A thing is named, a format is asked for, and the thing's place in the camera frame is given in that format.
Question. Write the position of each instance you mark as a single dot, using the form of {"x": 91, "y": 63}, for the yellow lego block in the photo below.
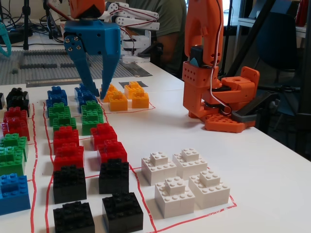
{"x": 110, "y": 91}
{"x": 133, "y": 89}
{"x": 141, "y": 100}
{"x": 117, "y": 103}

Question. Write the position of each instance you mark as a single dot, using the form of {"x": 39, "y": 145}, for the silver tape strip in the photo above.
{"x": 48, "y": 82}

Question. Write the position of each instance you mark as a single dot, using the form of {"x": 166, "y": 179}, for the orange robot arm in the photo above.
{"x": 194, "y": 24}

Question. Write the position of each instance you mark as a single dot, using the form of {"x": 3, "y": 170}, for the dark grey tape strip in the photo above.
{"x": 136, "y": 69}

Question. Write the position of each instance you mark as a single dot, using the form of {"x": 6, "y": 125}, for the grey table clamp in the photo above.
{"x": 243, "y": 118}

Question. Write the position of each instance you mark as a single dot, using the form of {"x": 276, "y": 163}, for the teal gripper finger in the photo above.
{"x": 2, "y": 50}
{"x": 6, "y": 36}

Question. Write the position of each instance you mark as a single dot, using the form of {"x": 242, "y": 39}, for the person in green shirt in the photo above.
{"x": 170, "y": 24}

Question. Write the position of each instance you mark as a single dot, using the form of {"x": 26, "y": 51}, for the black tripod leg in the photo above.
{"x": 252, "y": 36}

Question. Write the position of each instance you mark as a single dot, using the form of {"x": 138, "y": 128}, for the black stand pole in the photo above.
{"x": 25, "y": 24}
{"x": 47, "y": 19}

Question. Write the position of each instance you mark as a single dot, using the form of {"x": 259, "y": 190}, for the dark blue chair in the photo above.
{"x": 277, "y": 41}

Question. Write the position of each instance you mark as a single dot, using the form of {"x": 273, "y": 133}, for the grey tape square marker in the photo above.
{"x": 143, "y": 84}

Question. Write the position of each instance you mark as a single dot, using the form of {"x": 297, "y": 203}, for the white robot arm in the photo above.
{"x": 136, "y": 21}

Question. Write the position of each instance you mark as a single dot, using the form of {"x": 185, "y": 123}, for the dark grey brick row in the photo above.
{"x": 66, "y": 65}
{"x": 43, "y": 53}
{"x": 39, "y": 65}

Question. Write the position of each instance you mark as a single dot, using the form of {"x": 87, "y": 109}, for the white lego block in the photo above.
{"x": 158, "y": 170}
{"x": 175, "y": 199}
{"x": 190, "y": 165}
{"x": 210, "y": 191}

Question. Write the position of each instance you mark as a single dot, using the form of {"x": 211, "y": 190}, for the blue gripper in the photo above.
{"x": 97, "y": 36}

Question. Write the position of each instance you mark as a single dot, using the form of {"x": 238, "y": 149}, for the black lego block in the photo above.
{"x": 17, "y": 93}
{"x": 113, "y": 177}
{"x": 122, "y": 213}
{"x": 74, "y": 218}
{"x": 18, "y": 104}
{"x": 69, "y": 185}
{"x": 1, "y": 102}

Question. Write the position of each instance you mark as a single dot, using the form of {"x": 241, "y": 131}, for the red bottle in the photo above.
{"x": 301, "y": 12}

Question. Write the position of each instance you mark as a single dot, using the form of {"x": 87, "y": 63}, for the grey lego baseplate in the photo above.
{"x": 36, "y": 72}

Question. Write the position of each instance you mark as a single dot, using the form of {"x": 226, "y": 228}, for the white side table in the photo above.
{"x": 245, "y": 23}

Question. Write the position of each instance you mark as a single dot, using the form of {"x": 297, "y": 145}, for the blue lego block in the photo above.
{"x": 83, "y": 103}
{"x": 13, "y": 194}
{"x": 54, "y": 102}
{"x": 81, "y": 91}
{"x": 57, "y": 92}

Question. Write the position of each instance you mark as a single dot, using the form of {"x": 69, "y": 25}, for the green lego block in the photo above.
{"x": 11, "y": 162}
{"x": 14, "y": 143}
{"x": 59, "y": 112}
{"x": 92, "y": 125}
{"x": 64, "y": 125}
{"x": 91, "y": 108}

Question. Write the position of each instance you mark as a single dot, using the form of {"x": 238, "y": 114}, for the red lego block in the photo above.
{"x": 66, "y": 137}
{"x": 15, "y": 128}
{"x": 68, "y": 157}
{"x": 103, "y": 136}
{"x": 111, "y": 153}
{"x": 15, "y": 114}

